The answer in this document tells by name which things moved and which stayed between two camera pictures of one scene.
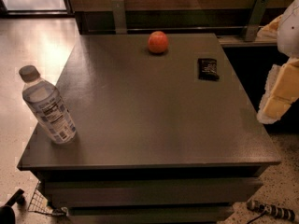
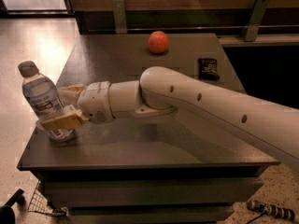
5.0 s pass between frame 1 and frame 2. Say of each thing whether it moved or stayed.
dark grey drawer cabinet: stayed
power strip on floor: stayed
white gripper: moved
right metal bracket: stayed
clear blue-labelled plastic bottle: moved
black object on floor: stayed
